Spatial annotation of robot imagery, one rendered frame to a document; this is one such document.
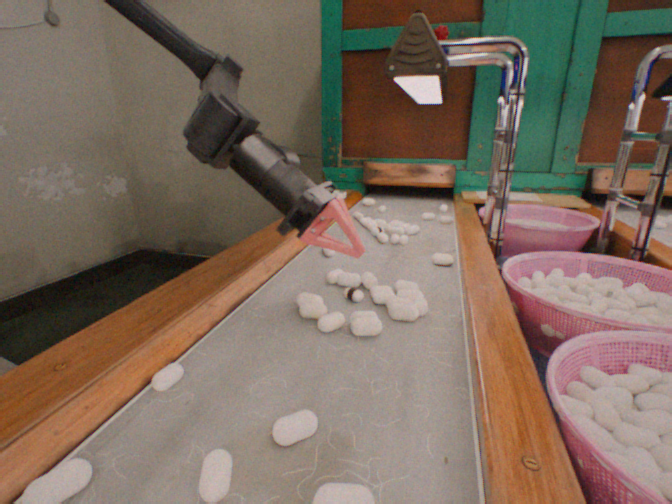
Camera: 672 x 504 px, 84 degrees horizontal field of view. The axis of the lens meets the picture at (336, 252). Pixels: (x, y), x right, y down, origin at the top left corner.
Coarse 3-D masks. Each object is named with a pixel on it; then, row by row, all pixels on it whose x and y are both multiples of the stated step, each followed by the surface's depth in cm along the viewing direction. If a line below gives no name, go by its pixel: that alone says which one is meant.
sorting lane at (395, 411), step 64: (320, 256) 72; (384, 256) 72; (256, 320) 48; (384, 320) 49; (448, 320) 48; (192, 384) 36; (256, 384) 36; (320, 384) 36; (384, 384) 36; (448, 384) 36; (128, 448) 29; (192, 448) 29; (256, 448) 29; (320, 448) 29; (384, 448) 29; (448, 448) 29
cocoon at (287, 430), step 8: (288, 416) 30; (296, 416) 30; (304, 416) 30; (312, 416) 30; (280, 424) 29; (288, 424) 29; (296, 424) 29; (304, 424) 29; (312, 424) 29; (272, 432) 29; (280, 432) 29; (288, 432) 29; (296, 432) 29; (304, 432) 29; (312, 432) 30; (280, 440) 29; (288, 440) 29; (296, 440) 29
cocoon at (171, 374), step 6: (168, 366) 36; (174, 366) 36; (180, 366) 37; (162, 372) 35; (168, 372) 35; (174, 372) 36; (180, 372) 36; (156, 378) 35; (162, 378) 35; (168, 378) 35; (174, 378) 36; (180, 378) 36; (156, 384) 35; (162, 384) 35; (168, 384) 35; (156, 390) 35; (162, 390) 35
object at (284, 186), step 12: (276, 168) 46; (288, 168) 47; (264, 180) 46; (276, 180) 46; (288, 180) 46; (300, 180) 47; (264, 192) 47; (276, 192) 46; (288, 192) 46; (300, 192) 46; (276, 204) 48; (288, 204) 46; (300, 204) 44; (288, 216) 44; (288, 228) 45
